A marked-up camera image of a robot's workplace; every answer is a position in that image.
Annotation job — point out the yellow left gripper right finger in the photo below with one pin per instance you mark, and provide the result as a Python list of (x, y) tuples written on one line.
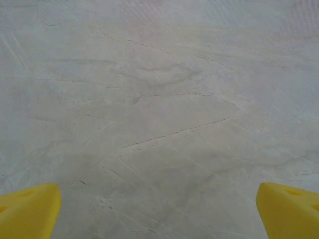
[(289, 216)]

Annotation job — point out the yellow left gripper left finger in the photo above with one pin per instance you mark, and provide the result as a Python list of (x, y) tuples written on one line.
[(27, 214)]

